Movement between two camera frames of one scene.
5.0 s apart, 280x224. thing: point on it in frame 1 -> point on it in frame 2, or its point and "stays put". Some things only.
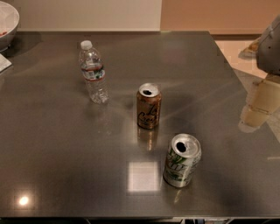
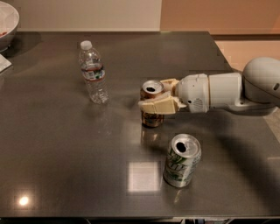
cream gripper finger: x=265 y=101 -> x=192 y=91
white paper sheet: x=4 y=63 stays put
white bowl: x=10 y=19 stays put
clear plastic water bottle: x=93 y=70 stays put
